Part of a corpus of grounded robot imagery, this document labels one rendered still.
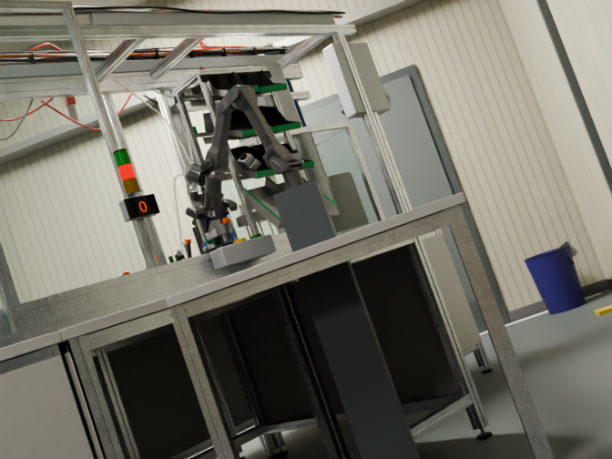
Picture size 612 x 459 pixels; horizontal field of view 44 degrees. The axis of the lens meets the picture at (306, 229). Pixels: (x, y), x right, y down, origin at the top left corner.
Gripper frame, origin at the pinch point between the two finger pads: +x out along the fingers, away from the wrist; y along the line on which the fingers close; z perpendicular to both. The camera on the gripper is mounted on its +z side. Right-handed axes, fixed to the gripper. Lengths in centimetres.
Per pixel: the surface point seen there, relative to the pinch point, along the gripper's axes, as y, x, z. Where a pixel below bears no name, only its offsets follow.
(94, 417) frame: 74, 22, -48
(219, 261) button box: 18.9, -0.2, -28.1
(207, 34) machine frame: -72, -48, 99
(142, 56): -69, -29, 148
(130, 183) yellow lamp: 20.3, -11.7, 19.4
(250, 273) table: 27, -7, -51
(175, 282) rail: 33.9, 3.8, -26.0
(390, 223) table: 0, -25, -76
